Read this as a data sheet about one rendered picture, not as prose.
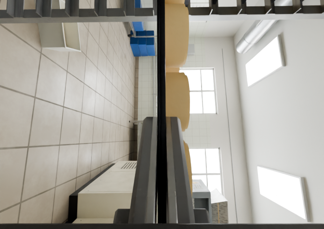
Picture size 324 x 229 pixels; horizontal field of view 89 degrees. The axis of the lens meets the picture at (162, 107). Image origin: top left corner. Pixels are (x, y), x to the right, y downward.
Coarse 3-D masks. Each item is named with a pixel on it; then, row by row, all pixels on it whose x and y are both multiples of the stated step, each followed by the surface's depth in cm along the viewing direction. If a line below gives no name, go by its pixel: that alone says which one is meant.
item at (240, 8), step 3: (237, 0) 53; (240, 0) 51; (237, 3) 53; (240, 3) 51; (237, 6) 53; (240, 6) 51; (243, 6) 53; (237, 9) 53; (240, 9) 51; (243, 9) 53; (246, 9) 53; (237, 12) 53; (240, 12) 53; (243, 12) 53; (246, 12) 53
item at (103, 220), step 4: (76, 220) 130; (80, 220) 130; (84, 220) 130; (88, 220) 130; (92, 220) 130; (96, 220) 130; (100, 220) 130; (104, 220) 130; (108, 220) 130; (112, 220) 129
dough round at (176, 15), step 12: (168, 12) 12; (180, 12) 12; (168, 24) 12; (180, 24) 12; (168, 36) 12; (180, 36) 12; (168, 48) 12; (180, 48) 12; (168, 60) 13; (180, 60) 13
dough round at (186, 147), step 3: (183, 141) 13; (186, 144) 13; (186, 147) 12; (186, 150) 12; (186, 153) 12; (189, 153) 12; (186, 156) 12; (189, 156) 12; (186, 159) 12; (189, 159) 12; (189, 162) 12; (189, 165) 11; (189, 168) 11; (189, 171) 11; (189, 174) 11; (189, 177) 11; (189, 180) 11; (189, 183) 11
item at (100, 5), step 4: (96, 0) 52; (100, 0) 53; (104, 0) 53; (96, 4) 52; (100, 4) 53; (104, 4) 53; (96, 8) 52; (100, 8) 53; (104, 8) 53; (96, 12) 52; (100, 12) 53; (104, 12) 53; (100, 16) 53; (104, 16) 53
